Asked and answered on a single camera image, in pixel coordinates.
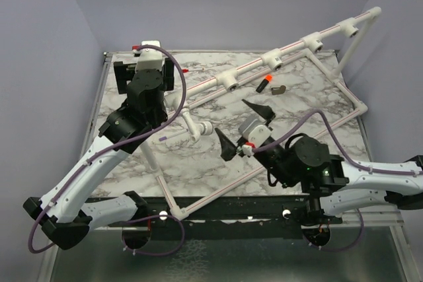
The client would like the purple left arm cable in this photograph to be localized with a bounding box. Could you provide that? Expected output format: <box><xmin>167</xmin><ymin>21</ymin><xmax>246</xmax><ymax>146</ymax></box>
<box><xmin>28</xmin><ymin>46</ymin><xmax>188</xmax><ymax>256</ymax></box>

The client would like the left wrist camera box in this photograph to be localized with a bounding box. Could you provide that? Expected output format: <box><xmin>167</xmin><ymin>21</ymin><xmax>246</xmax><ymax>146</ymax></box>
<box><xmin>132</xmin><ymin>46</ymin><xmax>163</xmax><ymax>73</ymax></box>

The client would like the red small marker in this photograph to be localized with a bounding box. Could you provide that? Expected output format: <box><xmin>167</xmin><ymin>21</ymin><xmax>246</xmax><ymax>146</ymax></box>
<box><xmin>182</xmin><ymin>67</ymin><xmax>204</xmax><ymax>73</ymax></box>

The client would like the white pipe frame with fittings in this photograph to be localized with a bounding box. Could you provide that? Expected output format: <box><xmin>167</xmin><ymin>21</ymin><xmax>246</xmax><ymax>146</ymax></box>
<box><xmin>141</xmin><ymin>7</ymin><xmax>383</xmax><ymax>220</ymax></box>

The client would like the white pen purple tip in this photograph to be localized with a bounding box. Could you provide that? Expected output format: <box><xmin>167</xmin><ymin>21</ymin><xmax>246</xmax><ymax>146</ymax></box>
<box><xmin>158</xmin><ymin>130</ymin><xmax>186</xmax><ymax>142</ymax></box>

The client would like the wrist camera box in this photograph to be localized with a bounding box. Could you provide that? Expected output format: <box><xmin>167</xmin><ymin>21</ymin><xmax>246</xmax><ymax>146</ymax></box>
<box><xmin>132</xmin><ymin>46</ymin><xmax>163</xmax><ymax>73</ymax></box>
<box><xmin>238</xmin><ymin>115</ymin><xmax>272</xmax><ymax>157</ymax></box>

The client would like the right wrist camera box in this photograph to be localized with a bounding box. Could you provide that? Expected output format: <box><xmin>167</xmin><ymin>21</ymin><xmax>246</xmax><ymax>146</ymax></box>
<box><xmin>238</xmin><ymin>115</ymin><xmax>272</xmax><ymax>157</ymax></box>

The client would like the orange cap black highlighter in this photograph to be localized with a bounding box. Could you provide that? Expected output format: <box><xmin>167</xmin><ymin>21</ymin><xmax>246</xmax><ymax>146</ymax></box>
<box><xmin>256</xmin><ymin>75</ymin><xmax>272</xmax><ymax>93</ymax></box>

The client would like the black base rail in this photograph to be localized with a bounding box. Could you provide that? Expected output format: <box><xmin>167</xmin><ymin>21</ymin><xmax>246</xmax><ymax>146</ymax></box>
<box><xmin>89</xmin><ymin>194</ymin><xmax>344</xmax><ymax>242</ymax></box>

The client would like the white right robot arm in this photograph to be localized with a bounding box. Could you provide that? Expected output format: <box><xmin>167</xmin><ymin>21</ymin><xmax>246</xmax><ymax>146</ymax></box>
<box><xmin>215</xmin><ymin>102</ymin><xmax>422</xmax><ymax>223</ymax></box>

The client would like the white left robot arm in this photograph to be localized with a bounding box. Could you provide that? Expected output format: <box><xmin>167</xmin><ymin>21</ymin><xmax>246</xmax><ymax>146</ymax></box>
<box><xmin>23</xmin><ymin>55</ymin><xmax>181</xmax><ymax>250</ymax></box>

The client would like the white plastic water faucet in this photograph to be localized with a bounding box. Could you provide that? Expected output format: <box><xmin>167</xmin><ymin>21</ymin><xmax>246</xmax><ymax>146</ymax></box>
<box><xmin>180</xmin><ymin>108</ymin><xmax>213</xmax><ymax>143</ymax></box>

